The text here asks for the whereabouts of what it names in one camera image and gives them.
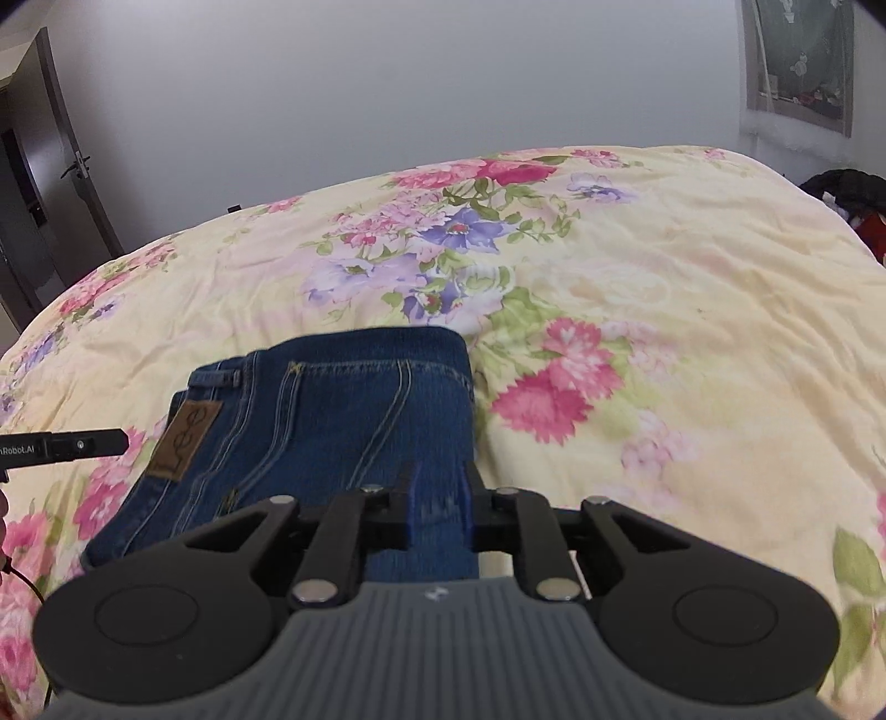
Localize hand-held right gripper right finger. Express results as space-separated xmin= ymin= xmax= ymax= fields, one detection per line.
xmin=460 ymin=461 xmax=688 ymax=603

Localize brown wooden door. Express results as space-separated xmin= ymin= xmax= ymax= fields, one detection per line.
xmin=0 ymin=28 xmax=126 ymax=326

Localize dark clothes pile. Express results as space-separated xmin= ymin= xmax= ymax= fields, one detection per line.
xmin=797 ymin=168 xmax=886 ymax=268

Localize blue denim pants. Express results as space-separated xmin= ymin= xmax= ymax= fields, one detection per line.
xmin=81 ymin=327 xmax=483 ymax=584

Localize floral yellow blanket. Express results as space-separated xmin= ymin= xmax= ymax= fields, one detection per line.
xmin=0 ymin=144 xmax=886 ymax=720

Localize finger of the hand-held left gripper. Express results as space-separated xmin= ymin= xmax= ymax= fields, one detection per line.
xmin=50 ymin=428 xmax=130 ymax=464

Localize black cable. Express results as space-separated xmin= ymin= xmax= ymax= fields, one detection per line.
xmin=0 ymin=552 xmax=58 ymax=697

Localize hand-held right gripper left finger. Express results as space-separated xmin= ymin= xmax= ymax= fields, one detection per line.
xmin=183 ymin=462 xmax=424 ymax=611

